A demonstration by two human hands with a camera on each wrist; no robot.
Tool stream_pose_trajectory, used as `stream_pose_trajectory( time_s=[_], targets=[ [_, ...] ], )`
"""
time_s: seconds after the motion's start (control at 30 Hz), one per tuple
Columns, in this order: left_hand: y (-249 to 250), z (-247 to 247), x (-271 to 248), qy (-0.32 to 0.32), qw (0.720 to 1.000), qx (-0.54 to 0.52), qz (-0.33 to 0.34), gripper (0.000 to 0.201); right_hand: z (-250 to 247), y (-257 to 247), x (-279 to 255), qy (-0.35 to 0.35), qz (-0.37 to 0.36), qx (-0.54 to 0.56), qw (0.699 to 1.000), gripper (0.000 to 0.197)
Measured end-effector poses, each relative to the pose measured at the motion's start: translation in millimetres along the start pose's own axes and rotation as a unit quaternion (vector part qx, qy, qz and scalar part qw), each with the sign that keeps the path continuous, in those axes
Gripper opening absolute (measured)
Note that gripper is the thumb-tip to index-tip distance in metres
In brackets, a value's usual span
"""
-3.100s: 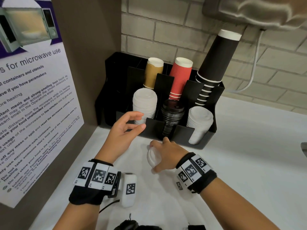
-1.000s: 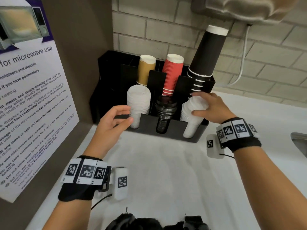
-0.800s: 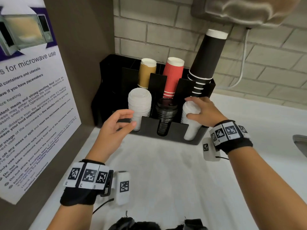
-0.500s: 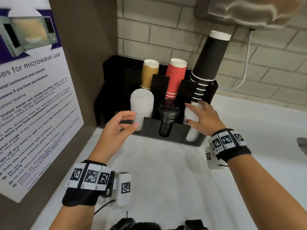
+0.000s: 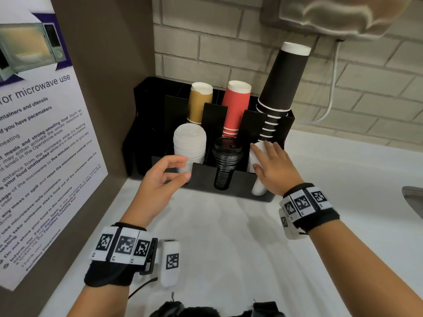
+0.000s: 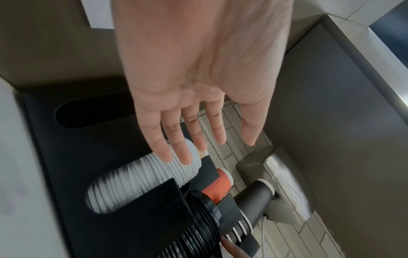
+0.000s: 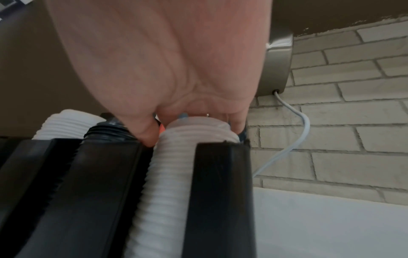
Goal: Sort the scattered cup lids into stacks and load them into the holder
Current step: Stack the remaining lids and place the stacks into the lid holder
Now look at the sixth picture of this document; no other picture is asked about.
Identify person's left hand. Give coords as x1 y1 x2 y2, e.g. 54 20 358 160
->
111 0 294 166

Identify person's right hand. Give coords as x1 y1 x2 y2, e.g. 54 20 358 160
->
220 238 248 258

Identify black lids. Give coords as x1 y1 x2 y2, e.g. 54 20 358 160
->
156 190 222 258

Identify small white lids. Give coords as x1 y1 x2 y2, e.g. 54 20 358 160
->
85 137 202 215

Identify black cup holder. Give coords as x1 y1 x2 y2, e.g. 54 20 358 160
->
12 78 260 258

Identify stack of black paper cups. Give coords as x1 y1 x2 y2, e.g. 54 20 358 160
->
224 178 275 245

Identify stack of red paper cups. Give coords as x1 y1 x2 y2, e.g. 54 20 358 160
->
201 168 234 204

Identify microwave safety poster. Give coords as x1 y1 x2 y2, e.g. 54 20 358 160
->
78 0 116 29

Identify white wall cable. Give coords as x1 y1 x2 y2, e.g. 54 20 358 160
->
259 214 268 258

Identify grey wall-mounted appliance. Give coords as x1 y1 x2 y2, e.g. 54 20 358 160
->
235 146 315 225

